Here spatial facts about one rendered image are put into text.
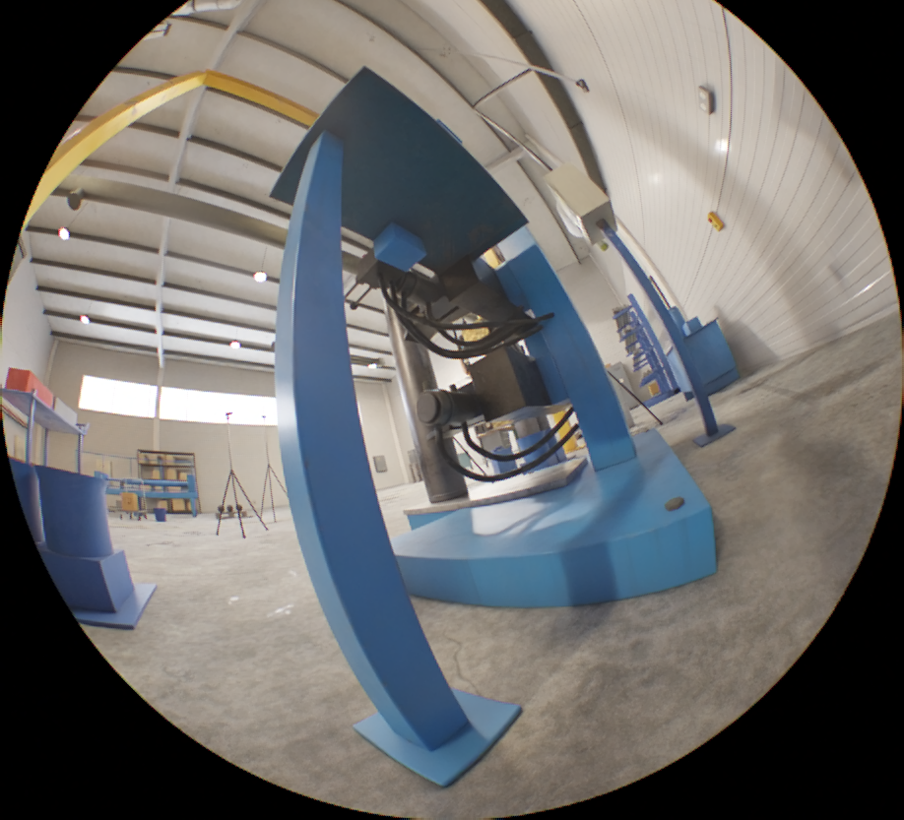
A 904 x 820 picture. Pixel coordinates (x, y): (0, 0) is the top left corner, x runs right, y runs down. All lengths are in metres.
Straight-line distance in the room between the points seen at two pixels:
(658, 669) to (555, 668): 0.13
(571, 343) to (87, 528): 1.66
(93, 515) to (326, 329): 0.92
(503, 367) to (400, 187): 0.61
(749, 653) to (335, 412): 0.47
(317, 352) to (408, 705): 0.33
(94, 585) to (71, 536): 0.13
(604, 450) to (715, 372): 2.20
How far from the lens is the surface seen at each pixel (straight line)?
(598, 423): 0.99
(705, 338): 3.06
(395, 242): 0.83
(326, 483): 0.21
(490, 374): 0.85
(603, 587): 0.49
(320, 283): 0.29
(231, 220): 6.63
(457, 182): 0.86
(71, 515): 1.00
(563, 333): 1.05
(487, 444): 7.34
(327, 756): 0.41
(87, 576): 0.99
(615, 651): 0.42
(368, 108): 0.73
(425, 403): 0.76
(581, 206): 1.51
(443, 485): 1.36
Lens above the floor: 0.30
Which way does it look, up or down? 20 degrees up
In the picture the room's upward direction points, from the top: 17 degrees counter-clockwise
